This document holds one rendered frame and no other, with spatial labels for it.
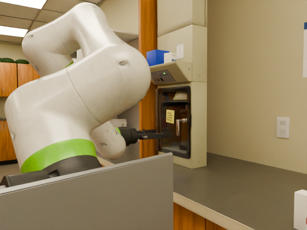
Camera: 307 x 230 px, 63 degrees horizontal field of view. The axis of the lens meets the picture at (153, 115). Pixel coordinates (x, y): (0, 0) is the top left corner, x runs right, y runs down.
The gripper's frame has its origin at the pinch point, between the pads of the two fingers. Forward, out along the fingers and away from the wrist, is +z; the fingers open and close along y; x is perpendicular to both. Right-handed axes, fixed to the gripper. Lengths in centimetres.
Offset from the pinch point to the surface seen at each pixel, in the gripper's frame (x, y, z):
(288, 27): -56, -35, 58
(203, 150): 10.7, -6.2, 23.9
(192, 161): 15.8, -6.1, 16.0
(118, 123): 5, 123, 37
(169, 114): -9.1, 12.2, 14.7
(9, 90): -46, 516, -21
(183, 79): -28.4, -3.5, 11.7
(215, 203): 20.3, -44.1, -9.4
